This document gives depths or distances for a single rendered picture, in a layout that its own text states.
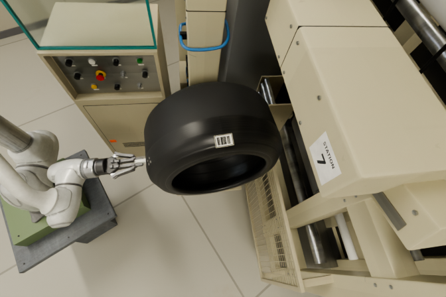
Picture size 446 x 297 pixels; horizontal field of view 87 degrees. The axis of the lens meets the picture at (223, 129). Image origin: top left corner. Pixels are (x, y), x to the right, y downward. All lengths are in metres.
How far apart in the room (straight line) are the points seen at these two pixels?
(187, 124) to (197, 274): 1.53
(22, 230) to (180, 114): 1.10
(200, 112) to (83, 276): 1.76
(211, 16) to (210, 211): 1.67
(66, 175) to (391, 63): 1.20
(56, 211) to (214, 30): 0.91
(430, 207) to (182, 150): 0.62
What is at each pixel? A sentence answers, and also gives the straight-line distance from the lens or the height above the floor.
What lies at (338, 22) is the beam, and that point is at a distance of 0.71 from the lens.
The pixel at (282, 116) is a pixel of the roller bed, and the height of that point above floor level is 1.09.
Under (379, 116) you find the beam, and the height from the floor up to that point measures 1.78.
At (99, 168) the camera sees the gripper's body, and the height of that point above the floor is 1.11.
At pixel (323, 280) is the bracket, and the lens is 1.27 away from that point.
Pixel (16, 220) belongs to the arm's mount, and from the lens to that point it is 1.67.
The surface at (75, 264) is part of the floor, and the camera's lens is 2.31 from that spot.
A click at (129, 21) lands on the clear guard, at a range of 1.22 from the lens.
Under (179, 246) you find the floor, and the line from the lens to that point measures 2.14.
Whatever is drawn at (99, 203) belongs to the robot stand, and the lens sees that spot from 1.62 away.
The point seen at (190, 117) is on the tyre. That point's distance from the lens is 0.80.
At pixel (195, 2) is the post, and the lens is 0.84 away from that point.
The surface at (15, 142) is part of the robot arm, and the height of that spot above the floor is 1.11.
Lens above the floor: 2.13
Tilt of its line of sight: 60 degrees down
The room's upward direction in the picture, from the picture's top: 12 degrees clockwise
